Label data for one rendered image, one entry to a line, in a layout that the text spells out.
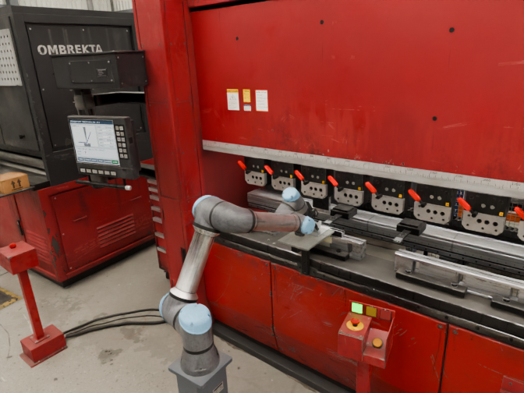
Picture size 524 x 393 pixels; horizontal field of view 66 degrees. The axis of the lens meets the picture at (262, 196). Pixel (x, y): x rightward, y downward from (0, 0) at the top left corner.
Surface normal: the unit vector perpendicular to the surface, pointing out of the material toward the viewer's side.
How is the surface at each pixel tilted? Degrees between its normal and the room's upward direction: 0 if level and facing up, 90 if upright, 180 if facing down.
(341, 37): 90
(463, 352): 90
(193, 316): 7
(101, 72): 90
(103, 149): 90
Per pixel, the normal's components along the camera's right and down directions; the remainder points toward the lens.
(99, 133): -0.42, 0.32
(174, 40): 0.77, 0.18
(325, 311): -0.63, 0.29
